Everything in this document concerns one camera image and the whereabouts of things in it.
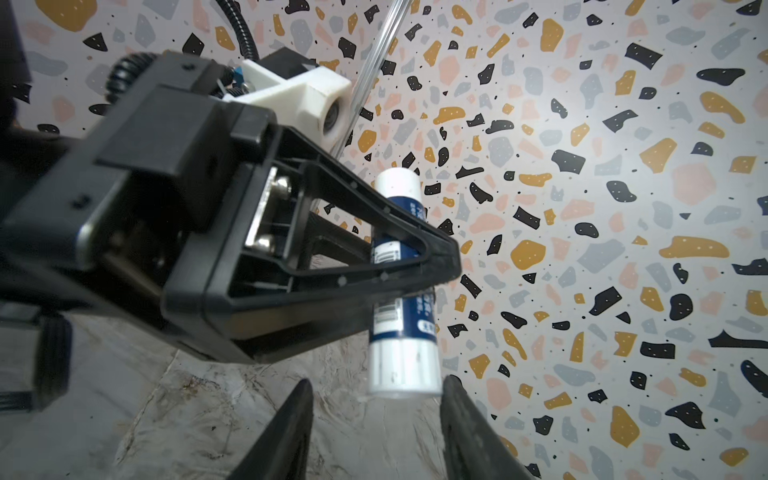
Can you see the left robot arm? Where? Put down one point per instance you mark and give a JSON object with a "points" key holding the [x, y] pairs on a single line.
{"points": [[205, 209]]}

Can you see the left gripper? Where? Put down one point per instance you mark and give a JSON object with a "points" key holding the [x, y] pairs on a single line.
{"points": [[97, 224]]}

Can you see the left aluminium corner post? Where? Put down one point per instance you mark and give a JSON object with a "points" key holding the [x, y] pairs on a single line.
{"points": [[371, 68]]}

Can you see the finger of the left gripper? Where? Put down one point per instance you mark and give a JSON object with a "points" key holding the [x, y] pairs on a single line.
{"points": [[237, 289], [328, 246]]}

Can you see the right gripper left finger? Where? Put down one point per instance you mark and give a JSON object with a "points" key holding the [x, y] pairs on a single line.
{"points": [[281, 451]]}

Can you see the blue white glue stick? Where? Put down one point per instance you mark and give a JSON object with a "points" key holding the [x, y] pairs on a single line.
{"points": [[404, 359]]}

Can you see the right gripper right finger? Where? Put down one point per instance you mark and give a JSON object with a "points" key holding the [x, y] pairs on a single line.
{"points": [[472, 449]]}

